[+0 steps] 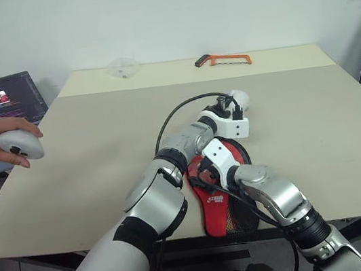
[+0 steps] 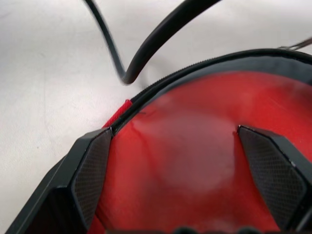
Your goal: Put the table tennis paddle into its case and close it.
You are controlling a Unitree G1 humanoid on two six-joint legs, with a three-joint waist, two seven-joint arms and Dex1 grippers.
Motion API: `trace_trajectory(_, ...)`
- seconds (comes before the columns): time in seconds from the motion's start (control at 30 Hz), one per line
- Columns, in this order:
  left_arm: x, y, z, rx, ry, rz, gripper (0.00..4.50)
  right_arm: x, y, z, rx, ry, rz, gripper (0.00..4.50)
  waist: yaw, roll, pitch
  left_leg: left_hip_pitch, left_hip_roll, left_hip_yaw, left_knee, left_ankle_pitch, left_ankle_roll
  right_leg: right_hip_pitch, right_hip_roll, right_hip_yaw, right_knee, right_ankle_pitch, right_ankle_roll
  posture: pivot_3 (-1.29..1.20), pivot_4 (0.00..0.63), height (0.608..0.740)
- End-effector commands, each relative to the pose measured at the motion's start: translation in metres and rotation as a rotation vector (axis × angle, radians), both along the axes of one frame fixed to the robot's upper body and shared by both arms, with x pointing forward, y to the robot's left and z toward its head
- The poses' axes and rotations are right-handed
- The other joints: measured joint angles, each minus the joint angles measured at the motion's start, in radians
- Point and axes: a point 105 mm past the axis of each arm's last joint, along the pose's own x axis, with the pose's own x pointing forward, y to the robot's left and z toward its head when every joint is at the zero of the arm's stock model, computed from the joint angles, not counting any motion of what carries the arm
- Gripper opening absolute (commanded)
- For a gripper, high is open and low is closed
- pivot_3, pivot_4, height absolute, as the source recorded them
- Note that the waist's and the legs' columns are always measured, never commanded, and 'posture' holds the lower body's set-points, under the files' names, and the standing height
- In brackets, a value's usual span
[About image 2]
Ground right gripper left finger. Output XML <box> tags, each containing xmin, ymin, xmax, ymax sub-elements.
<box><xmin>7</xmin><ymin>127</ymin><xmax>114</xmax><ymax>234</ymax></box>

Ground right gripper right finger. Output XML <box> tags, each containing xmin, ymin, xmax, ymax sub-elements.
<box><xmin>237</xmin><ymin>124</ymin><xmax>312</xmax><ymax>234</ymax></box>

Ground red table tennis paddle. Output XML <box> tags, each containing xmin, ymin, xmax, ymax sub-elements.
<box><xmin>96</xmin><ymin>72</ymin><xmax>312</xmax><ymax>233</ymax></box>

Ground black zippered pouch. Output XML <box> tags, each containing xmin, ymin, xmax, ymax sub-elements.
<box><xmin>97</xmin><ymin>36</ymin><xmax>312</xmax><ymax>234</ymax></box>

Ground black bag strap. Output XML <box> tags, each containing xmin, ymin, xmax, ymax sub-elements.
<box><xmin>82</xmin><ymin>0</ymin><xmax>221</xmax><ymax>85</ymax></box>

